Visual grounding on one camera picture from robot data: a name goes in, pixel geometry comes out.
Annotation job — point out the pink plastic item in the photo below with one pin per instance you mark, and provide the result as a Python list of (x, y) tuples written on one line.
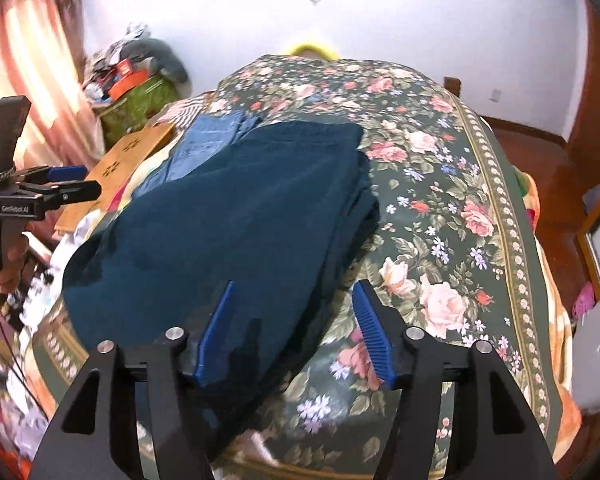
[(584, 300)]

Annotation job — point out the wooden bed post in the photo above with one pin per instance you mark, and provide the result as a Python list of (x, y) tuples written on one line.
[(451, 87)]

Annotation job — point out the green floral storage bag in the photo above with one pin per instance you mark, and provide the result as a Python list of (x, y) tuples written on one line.
[(140, 105)]

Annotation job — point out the pink curtain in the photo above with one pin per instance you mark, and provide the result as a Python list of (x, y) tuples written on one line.
[(30, 35)]

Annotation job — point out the white wall socket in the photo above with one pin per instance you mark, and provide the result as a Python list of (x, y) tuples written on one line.
[(496, 96)]

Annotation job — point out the wooden framed mirror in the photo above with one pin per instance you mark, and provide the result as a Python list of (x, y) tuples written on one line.
[(587, 240)]

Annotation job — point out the floral green blanket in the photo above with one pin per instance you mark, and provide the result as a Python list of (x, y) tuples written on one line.
[(455, 210)]

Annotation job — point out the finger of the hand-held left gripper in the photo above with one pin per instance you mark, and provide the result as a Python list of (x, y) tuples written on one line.
[(67, 173), (77, 191)]

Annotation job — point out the person's left hand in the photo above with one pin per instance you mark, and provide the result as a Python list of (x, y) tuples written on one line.
[(12, 260)]

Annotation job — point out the wooden lap desk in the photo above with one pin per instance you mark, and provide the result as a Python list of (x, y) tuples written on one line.
[(125, 155)]

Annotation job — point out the dark teal pants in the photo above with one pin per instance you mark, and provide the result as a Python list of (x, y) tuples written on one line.
[(230, 220)]

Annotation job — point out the yellow cushion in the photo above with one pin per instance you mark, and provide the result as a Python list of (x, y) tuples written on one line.
[(310, 47)]

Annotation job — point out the orange box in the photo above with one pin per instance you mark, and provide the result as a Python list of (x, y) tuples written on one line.
[(127, 80)]

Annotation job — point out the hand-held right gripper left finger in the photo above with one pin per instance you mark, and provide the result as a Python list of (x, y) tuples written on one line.
[(215, 330)]

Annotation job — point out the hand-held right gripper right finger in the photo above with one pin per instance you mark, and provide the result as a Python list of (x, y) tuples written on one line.
[(375, 340)]

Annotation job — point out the striped patterned cloth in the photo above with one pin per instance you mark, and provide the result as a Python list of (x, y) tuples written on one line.
[(185, 110)]

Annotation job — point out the colourful fleece blanket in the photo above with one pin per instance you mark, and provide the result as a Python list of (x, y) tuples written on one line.
[(570, 420)]

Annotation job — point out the white crumpled cloth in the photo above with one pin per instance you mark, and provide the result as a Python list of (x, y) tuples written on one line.
[(85, 232)]

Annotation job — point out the blue denim jeans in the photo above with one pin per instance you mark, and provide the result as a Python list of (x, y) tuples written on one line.
[(200, 140)]

